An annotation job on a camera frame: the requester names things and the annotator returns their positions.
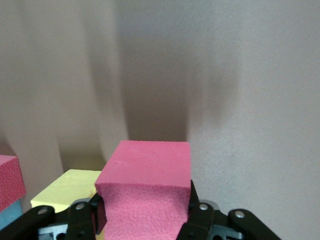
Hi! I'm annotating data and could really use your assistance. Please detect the yellow foam cube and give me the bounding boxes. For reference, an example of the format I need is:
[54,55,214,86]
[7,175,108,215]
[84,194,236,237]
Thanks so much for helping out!
[30,169,103,214]

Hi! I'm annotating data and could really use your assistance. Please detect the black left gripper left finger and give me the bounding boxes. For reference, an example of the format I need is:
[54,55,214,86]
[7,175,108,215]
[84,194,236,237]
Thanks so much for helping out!
[0,193,105,240]

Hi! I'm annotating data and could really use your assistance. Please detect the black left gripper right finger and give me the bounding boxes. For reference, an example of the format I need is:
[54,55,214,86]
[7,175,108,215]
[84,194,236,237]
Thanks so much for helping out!
[175,179,282,240]

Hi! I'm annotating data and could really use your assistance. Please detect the red foam cube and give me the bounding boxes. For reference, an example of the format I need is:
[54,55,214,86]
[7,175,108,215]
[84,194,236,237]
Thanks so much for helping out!
[0,154,27,213]
[94,140,192,240]

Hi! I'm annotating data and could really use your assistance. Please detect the blue foam cube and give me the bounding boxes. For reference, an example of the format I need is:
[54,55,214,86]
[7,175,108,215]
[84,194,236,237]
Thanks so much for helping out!
[0,199,24,231]

